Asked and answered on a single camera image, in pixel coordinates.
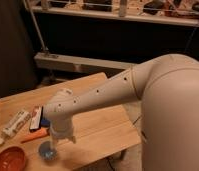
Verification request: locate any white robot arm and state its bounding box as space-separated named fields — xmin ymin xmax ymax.
xmin=43 ymin=54 xmax=199 ymax=171

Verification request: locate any white toothpaste tube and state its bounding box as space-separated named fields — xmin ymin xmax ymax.
xmin=0 ymin=109 xmax=31 ymax=146

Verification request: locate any red ceramic bowl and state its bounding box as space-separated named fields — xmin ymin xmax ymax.
xmin=0 ymin=146 xmax=27 ymax=171

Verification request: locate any blue rectangular sponge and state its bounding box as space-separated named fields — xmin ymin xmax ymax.
xmin=40 ymin=117 xmax=50 ymax=128

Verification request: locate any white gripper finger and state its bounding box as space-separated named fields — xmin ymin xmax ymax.
xmin=68 ymin=135 xmax=76 ymax=144
xmin=50 ymin=137 xmax=59 ymax=150

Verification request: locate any wooden shelf rail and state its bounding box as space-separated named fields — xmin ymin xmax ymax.
xmin=22 ymin=0 xmax=199 ymax=27

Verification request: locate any red white black box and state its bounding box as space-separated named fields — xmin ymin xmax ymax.
xmin=29 ymin=106 xmax=42 ymax=132

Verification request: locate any grey metal pole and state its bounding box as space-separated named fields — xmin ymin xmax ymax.
xmin=26 ymin=0 xmax=49 ymax=54

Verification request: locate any black cable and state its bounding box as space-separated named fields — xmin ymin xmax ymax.
xmin=187 ymin=19 xmax=199 ymax=51

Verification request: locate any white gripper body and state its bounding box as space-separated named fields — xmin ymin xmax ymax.
xmin=50 ymin=118 xmax=74 ymax=139

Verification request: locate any blue ceramic cup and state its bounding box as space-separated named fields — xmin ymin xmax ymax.
xmin=38 ymin=141 xmax=57 ymax=160

